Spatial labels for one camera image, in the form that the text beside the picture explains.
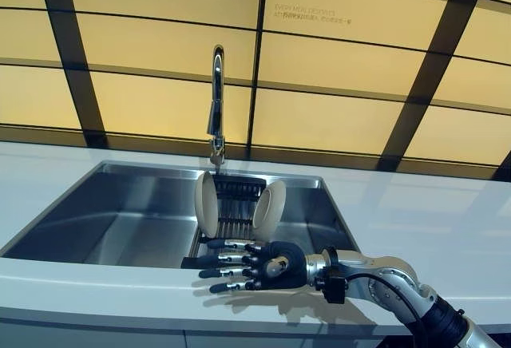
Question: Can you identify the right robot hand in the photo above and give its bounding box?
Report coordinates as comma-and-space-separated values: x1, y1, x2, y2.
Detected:
181, 238, 308, 295

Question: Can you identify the beige round plate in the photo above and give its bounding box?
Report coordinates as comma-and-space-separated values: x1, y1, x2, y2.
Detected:
194, 170, 220, 239
251, 180, 287, 241

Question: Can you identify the black dish drying rack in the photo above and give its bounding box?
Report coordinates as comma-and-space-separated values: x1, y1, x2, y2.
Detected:
191, 175, 280, 263

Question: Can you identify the white cabinet door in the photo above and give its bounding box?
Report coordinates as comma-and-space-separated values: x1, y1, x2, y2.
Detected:
0, 319, 187, 348
184, 330, 404, 348

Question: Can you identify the stainless steel sink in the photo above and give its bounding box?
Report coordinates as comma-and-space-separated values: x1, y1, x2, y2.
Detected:
0, 160, 362, 271

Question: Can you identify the chrome kitchen faucet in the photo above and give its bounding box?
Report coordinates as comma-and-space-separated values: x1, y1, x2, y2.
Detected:
205, 43, 228, 174

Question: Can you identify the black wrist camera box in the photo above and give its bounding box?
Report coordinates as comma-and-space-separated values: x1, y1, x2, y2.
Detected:
319, 270, 347, 305

